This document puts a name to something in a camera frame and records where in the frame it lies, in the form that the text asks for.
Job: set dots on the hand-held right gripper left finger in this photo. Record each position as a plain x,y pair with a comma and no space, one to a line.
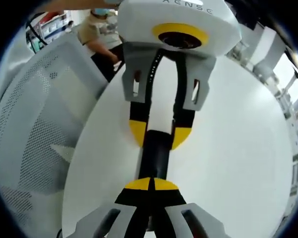
129,196

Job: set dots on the white mesh office chair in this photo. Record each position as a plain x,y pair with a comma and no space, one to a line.
39,111

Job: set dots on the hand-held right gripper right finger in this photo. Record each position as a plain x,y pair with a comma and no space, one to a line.
171,196

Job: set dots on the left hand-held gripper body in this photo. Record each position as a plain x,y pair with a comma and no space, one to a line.
139,22

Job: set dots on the black remote control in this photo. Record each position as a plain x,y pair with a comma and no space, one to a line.
156,158

